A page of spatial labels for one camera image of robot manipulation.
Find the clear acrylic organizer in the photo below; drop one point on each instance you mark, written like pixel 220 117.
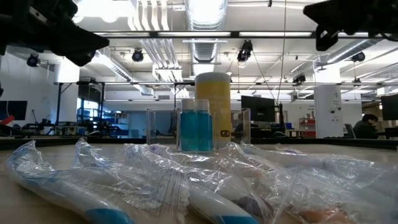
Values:
pixel 161 130

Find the yellow canister with white lid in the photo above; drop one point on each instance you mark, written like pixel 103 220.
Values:
pixel 217 90

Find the black ceiling spotlight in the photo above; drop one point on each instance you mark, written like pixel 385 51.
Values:
pixel 358 57
pixel 32 60
pixel 137 56
pixel 245 49
pixel 299 78

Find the silver ventilation duct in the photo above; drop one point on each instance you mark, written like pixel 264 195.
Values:
pixel 205 49

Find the white pillar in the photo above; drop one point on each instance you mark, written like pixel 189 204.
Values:
pixel 326 109

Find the blue mouthwash bottle white cap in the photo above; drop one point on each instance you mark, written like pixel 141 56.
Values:
pixel 188 130
pixel 204 130

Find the person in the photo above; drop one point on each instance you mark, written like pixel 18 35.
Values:
pixel 365 129

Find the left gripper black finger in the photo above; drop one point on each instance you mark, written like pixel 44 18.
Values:
pixel 81 40
pixel 81 59

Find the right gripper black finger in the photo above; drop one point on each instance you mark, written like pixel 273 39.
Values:
pixel 326 37
pixel 329 12

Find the black computer monitor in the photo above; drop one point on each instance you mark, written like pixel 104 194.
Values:
pixel 261 109
pixel 390 107

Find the red shelf cart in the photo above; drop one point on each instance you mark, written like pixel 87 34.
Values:
pixel 308 132

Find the dark wall screen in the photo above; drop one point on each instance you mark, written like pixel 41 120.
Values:
pixel 14 110

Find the black background frame bar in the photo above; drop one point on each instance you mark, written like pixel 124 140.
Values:
pixel 264 83

